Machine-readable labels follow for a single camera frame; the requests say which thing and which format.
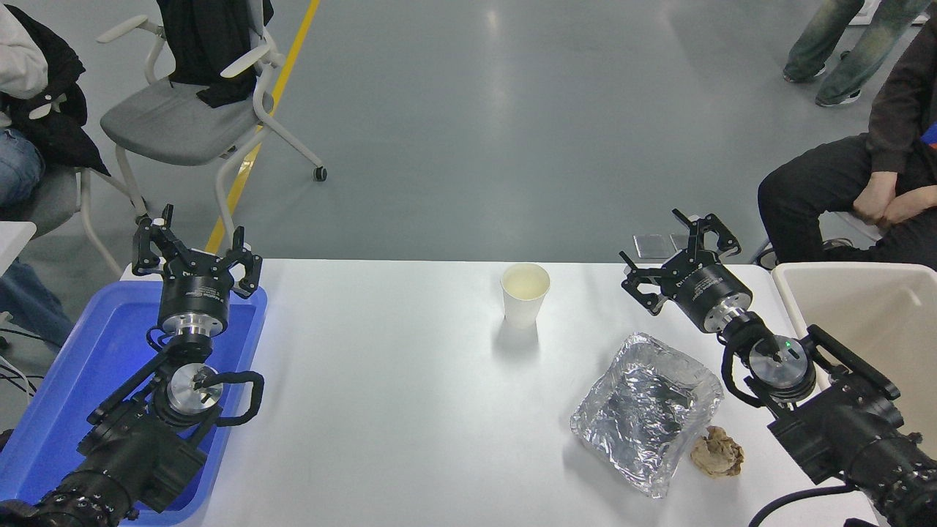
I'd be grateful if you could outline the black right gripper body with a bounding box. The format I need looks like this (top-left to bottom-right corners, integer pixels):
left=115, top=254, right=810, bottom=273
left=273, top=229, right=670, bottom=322
left=673, top=263, right=753, bottom=334

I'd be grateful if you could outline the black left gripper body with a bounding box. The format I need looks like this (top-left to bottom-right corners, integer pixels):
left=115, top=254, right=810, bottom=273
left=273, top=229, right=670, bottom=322
left=157, top=253, right=235, bottom=323

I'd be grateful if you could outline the white paper cup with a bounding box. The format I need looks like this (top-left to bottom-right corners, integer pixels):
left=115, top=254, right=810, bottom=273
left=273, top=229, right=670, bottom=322
left=500, top=263, right=551, bottom=329

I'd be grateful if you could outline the person's hand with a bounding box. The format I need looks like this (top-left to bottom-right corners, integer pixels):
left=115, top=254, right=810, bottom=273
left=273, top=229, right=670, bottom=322
left=853, top=171, right=900, bottom=225
left=881, top=187, right=937, bottom=229

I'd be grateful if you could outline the grey seat with white legs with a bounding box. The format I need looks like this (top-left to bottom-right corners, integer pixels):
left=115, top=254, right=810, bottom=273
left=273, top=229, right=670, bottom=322
left=0, top=165, right=151, bottom=277

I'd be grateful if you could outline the crumpled foil tray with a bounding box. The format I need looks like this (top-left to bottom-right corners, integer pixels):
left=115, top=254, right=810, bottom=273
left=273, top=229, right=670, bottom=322
left=570, top=332, right=725, bottom=499

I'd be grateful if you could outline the seated person in dark clothes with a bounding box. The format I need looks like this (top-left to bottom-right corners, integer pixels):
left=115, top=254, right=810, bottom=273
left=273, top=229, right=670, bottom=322
left=753, top=15, right=937, bottom=270

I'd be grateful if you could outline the blue plastic tray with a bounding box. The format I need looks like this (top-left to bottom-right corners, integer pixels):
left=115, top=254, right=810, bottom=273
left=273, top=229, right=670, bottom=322
left=0, top=280, right=268, bottom=527

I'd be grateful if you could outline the crumpled tan paper ball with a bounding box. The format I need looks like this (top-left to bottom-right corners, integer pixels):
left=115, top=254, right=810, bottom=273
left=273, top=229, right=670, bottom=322
left=690, top=426, right=746, bottom=479

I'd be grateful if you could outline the small white table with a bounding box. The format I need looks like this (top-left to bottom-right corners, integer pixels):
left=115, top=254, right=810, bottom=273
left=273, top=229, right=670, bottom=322
left=0, top=221, right=37, bottom=275

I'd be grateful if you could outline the large pale bin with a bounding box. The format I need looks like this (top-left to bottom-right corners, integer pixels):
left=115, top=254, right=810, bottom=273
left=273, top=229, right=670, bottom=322
left=771, top=262, right=937, bottom=462

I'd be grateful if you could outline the black jacket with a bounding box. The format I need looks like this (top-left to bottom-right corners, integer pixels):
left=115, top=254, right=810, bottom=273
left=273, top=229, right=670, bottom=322
left=156, top=0, right=275, bottom=109

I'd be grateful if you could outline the walking person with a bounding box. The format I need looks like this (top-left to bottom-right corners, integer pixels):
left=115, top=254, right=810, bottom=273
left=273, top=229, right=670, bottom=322
left=782, top=0, right=934, bottom=108

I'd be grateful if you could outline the grey chair with white frame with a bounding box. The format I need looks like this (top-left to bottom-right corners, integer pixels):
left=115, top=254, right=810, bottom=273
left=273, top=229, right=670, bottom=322
left=95, top=0, right=328, bottom=253

